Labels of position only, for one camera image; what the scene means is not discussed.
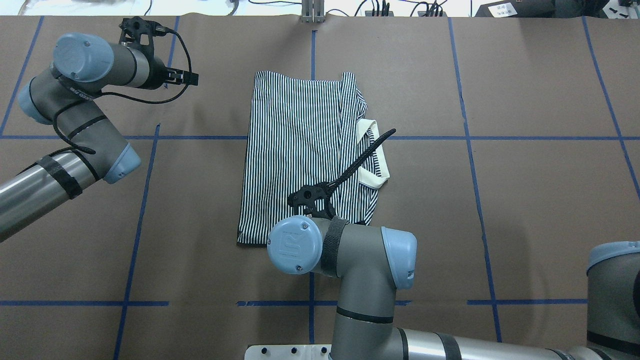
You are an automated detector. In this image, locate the black box with white label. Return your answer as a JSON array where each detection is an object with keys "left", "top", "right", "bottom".
[{"left": 473, "top": 0, "right": 573, "bottom": 19}]

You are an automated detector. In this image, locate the aluminium frame post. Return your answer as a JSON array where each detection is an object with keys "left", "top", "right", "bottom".
[{"left": 300, "top": 0, "right": 326, "bottom": 24}]

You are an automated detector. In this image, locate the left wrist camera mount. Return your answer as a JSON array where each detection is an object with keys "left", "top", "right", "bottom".
[{"left": 118, "top": 16, "right": 170, "bottom": 62}]

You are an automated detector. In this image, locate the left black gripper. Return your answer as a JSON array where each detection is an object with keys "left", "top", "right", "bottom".
[{"left": 147, "top": 57, "right": 199, "bottom": 91}]

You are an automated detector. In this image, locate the navy white striped polo shirt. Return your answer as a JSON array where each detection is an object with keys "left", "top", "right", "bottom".
[{"left": 237, "top": 71, "right": 382, "bottom": 247}]

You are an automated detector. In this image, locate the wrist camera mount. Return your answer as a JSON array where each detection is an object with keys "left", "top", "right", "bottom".
[
  {"left": 118, "top": 16, "right": 170, "bottom": 62},
  {"left": 286, "top": 181, "right": 338, "bottom": 220}
]

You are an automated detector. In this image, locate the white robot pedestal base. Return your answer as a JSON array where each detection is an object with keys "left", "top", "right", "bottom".
[{"left": 244, "top": 344, "right": 332, "bottom": 360}]

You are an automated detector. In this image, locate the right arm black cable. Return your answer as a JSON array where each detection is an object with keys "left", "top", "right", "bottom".
[{"left": 325, "top": 128, "right": 397, "bottom": 193}]

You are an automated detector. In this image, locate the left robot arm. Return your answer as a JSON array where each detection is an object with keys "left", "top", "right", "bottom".
[{"left": 0, "top": 32, "right": 199, "bottom": 240}]

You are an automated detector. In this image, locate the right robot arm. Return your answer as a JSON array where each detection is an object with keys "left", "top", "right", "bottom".
[{"left": 266, "top": 215, "right": 640, "bottom": 360}]

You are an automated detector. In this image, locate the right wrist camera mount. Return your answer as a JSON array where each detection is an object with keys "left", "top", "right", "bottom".
[{"left": 286, "top": 181, "right": 338, "bottom": 220}]

